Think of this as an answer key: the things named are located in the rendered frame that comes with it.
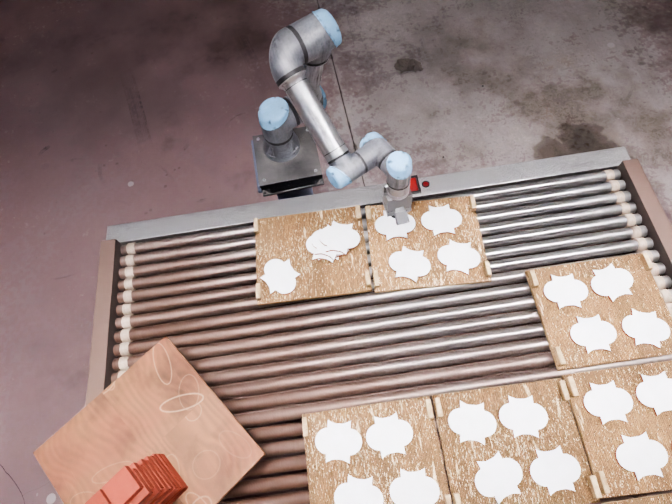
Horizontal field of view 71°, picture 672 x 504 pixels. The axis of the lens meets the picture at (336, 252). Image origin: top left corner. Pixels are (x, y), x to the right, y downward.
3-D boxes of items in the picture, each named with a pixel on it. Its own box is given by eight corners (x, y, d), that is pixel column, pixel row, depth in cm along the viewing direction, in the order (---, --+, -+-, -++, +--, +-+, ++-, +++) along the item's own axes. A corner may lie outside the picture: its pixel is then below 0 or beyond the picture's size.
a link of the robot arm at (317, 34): (279, 107, 188) (282, 17, 135) (310, 89, 192) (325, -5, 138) (296, 132, 188) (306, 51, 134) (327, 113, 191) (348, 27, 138)
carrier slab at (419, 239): (365, 208, 184) (364, 206, 182) (471, 197, 182) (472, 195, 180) (374, 293, 168) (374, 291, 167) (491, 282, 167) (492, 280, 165)
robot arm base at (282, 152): (260, 137, 198) (256, 121, 189) (296, 129, 199) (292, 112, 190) (267, 166, 192) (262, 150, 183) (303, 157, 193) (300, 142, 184)
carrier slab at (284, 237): (255, 220, 185) (254, 218, 183) (360, 207, 184) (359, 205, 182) (258, 305, 170) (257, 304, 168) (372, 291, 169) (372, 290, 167)
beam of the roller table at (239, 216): (114, 232, 195) (106, 225, 190) (617, 155, 193) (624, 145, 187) (112, 251, 192) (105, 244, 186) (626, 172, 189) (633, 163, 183)
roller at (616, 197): (124, 270, 185) (118, 265, 181) (622, 194, 183) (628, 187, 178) (123, 282, 183) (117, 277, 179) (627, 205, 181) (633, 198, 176)
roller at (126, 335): (120, 332, 174) (113, 328, 170) (649, 252, 172) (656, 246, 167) (119, 345, 172) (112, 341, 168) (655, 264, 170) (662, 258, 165)
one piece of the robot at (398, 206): (391, 209, 149) (389, 233, 164) (418, 202, 149) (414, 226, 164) (380, 178, 154) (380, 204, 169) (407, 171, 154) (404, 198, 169)
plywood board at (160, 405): (36, 453, 144) (32, 452, 143) (167, 337, 157) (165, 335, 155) (126, 597, 127) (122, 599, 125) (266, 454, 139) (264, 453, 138)
